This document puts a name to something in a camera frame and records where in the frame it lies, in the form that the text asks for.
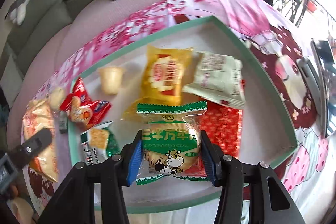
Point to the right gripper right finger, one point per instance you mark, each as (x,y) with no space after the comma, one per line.
(269,201)

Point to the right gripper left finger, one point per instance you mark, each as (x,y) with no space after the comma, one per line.
(73,202)

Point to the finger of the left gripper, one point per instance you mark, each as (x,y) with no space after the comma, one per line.
(24,153)

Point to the clear steamed cake packet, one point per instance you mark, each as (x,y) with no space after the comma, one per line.
(39,130)

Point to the green mung bean biscuit packet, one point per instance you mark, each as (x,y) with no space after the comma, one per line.
(99,144)

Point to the green cow biscuit packet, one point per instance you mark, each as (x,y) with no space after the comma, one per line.
(171,142)

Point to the red cracker packet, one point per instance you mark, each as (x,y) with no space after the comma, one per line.
(81,109)

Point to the red patterned snack packet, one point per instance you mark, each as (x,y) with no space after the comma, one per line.
(223,124)

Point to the cream jelly cup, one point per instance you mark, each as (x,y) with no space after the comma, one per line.
(110,79)

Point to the pale green snack packet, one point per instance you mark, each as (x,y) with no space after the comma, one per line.
(218,78)

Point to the pink anime print blanket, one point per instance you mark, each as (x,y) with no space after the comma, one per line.
(308,176)

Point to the yellow snack packet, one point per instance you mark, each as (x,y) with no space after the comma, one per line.
(161,82)

